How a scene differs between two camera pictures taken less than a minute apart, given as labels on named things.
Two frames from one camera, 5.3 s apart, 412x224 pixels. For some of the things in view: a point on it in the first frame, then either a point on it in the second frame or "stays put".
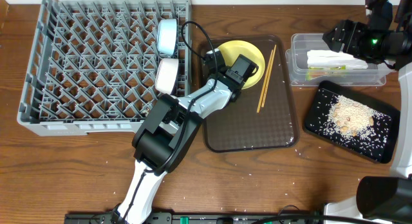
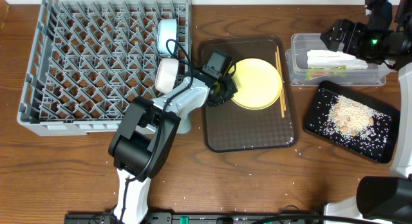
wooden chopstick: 266,80 → 281,92
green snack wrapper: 316,72 stays put
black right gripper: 357,30 stays put
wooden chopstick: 268,76 → 282,93
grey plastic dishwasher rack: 93,60 stays put
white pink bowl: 167,74 stays put
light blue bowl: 167,36 stays put
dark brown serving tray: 264,117 stays put
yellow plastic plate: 230,51 → 259,82
